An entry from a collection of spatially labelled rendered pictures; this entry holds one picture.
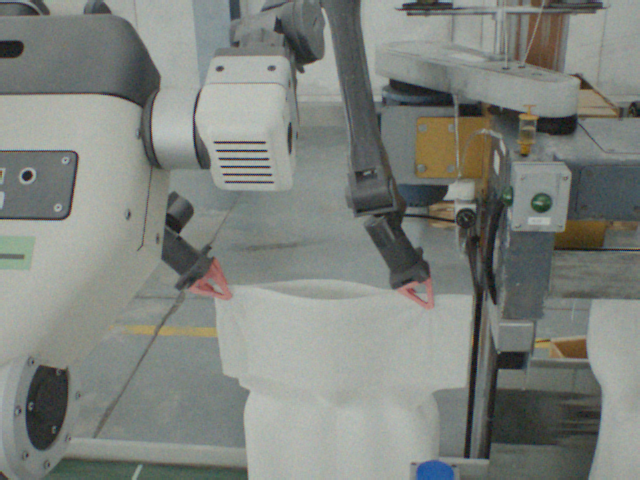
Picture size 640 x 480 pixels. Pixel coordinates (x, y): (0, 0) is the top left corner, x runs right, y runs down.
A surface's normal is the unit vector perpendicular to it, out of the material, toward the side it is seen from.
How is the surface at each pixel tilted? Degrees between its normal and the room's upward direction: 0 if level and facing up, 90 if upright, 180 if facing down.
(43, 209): 50
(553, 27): 90
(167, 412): 0
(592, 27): 90
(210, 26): 90
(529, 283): 90
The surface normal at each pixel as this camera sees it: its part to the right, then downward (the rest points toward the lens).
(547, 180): -0.11, 0.41
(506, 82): -0.84, 0.24
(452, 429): -0.03, -0.91
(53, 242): -0.10, -0.27
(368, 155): -0.33, 0.06
